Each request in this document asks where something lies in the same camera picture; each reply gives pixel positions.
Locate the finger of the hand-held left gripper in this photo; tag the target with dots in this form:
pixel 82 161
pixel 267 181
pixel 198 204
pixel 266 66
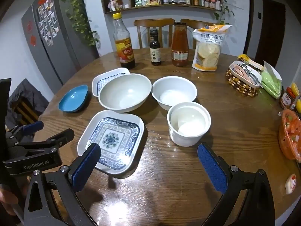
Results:
pixel 54 139
pixel 33 126

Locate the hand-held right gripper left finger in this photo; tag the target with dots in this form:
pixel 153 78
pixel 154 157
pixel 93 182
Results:
pixel 85 169

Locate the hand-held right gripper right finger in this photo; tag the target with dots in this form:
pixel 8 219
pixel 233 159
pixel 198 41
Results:
pixel 211 169

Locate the white straight-sided cup bowl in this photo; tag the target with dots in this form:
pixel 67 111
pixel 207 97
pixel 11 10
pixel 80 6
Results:
pixel 188 136

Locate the large square patterned plate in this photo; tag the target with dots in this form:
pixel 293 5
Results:
pixel 112 136

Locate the blue oval dish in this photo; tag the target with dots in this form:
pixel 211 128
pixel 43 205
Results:
pixel 73 98

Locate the small square patterned plate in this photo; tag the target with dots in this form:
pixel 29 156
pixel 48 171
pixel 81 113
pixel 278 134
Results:
pixel 100 81

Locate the large pale bowl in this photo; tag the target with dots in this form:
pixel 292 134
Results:
pixel 124 91

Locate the medium white bowl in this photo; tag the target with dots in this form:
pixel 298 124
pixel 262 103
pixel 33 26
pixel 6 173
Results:
pixel 174 89

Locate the person's left hand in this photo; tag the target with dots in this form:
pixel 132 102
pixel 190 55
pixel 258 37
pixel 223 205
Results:
pixel 6 200

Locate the slatted wooden chair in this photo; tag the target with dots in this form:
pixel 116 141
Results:
pixel 23 113

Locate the dark jacket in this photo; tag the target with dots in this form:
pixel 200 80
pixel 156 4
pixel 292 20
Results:
pixel 25 91

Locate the small white red packet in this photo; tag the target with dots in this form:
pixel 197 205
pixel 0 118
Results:
pixel 291 183

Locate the red paper decoration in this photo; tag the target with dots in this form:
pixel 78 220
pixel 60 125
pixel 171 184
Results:
pixel 29 27
pixel 33 40

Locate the orange plastic bag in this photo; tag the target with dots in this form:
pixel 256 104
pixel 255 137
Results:
pixel 289 134

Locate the wooden bead trivet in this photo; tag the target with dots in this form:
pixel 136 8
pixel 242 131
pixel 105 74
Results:
pixel 237 87

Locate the pink utensil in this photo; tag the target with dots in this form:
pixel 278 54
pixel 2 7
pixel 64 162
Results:
pixel 242 71

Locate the green plastic bag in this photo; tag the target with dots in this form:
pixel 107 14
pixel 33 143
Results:
pixel 270 84

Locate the white oblong tray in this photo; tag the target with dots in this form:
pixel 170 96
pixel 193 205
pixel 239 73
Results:
pixel 235 68

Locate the metal utensil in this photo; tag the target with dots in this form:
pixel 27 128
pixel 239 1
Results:
pixel 252 74

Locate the grey refrigerator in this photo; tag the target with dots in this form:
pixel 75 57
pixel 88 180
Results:
pixel 68 28

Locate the yellow object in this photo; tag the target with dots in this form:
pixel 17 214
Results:
pixel 298 107

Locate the group of fridge photo magnets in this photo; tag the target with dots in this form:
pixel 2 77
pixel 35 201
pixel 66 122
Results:
pixel 48 16

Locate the vinegar bottle with yellow cap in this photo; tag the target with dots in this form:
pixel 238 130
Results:
pixel 124 47

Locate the yellow snack packet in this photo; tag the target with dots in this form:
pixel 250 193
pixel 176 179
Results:
pixel 244 57

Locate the flour bag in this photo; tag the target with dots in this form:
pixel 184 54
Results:
pixel 209 51

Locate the hanging ivy plant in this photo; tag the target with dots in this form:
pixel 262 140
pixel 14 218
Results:
pixel 80 16

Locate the small dark sauce bottle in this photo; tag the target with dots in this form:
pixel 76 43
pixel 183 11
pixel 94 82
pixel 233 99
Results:
pixel 155 51

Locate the red sauce bottle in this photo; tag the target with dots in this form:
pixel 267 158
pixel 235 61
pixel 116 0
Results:
pixel 180 42

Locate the wooden dining chair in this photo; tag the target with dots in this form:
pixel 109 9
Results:
pixel 154 23
pixel 195 23

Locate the dark wooden door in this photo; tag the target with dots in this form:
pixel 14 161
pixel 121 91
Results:
pixel 270 28

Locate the trailing green plant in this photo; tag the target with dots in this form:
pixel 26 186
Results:
pixel 225 11

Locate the row of shelf jars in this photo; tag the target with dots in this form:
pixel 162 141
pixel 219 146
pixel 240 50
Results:
pixel 155 0

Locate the dark wall switch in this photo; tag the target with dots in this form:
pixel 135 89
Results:
pixel 259 15

